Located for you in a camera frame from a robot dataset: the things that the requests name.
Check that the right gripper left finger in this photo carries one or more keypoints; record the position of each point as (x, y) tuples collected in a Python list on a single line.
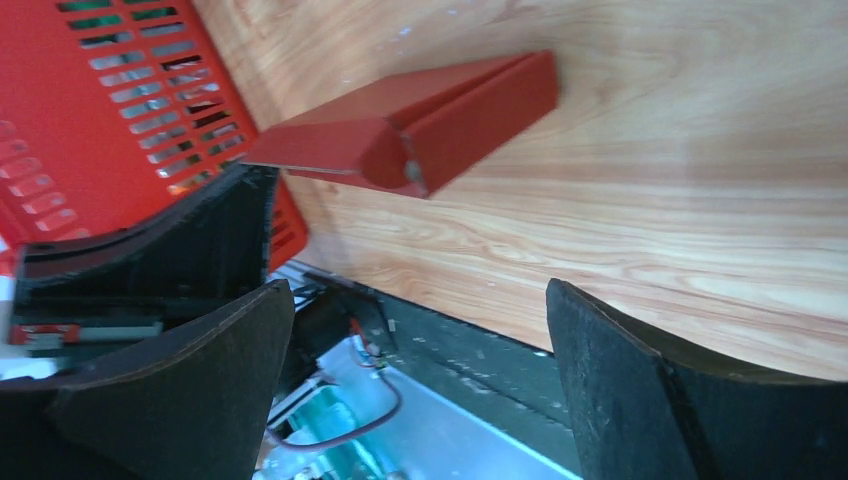
[(191, 403)]

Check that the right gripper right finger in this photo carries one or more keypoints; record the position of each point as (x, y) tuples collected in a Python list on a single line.
[(648, 404)]

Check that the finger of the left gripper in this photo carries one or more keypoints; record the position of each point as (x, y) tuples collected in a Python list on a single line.
[(108, 291)]

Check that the red paper box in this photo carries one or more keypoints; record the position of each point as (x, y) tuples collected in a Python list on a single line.
[(413, 133)]

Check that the red plastic basket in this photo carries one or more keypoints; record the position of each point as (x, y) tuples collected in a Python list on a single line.
[(111, 111)]

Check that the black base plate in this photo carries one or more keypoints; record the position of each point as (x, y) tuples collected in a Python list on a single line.
[(509, 384)]

